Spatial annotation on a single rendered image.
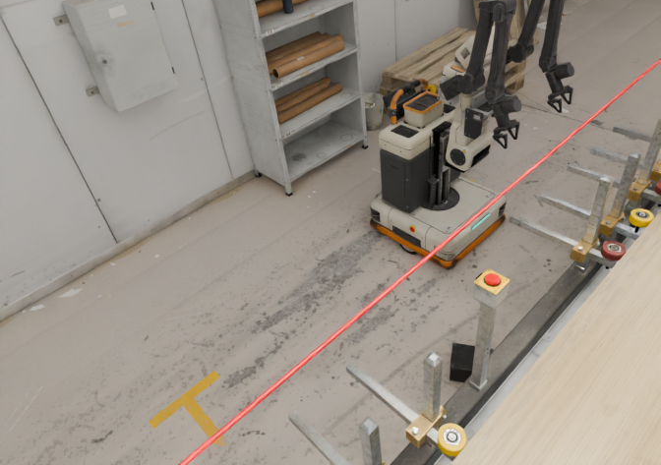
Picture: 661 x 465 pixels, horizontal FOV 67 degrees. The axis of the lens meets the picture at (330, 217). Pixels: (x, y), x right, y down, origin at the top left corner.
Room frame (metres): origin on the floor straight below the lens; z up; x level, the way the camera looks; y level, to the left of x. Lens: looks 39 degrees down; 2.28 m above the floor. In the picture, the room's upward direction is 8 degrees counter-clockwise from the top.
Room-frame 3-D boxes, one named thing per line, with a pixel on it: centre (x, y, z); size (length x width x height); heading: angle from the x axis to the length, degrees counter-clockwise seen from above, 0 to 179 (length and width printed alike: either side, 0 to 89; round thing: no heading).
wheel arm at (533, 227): (1.43, -0.91, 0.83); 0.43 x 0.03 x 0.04; 38
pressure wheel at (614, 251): (1.28, -1.03, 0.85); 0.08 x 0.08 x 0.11
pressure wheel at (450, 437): (0.66, -0.25, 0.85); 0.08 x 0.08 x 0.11
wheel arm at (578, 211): (1.59, -1.11, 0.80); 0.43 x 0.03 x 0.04; 38
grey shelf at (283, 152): (3.59, 0.08, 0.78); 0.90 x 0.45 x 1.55; 128
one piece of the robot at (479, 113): (2.29, -0.88, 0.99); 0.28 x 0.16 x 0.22; 128
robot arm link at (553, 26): (2.28, -1.16, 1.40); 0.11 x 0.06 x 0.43; 129
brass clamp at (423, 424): (0.75, -0.20, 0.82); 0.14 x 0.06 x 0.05; 128
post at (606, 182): (1.38, -1.00, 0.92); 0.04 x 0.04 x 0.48; 38
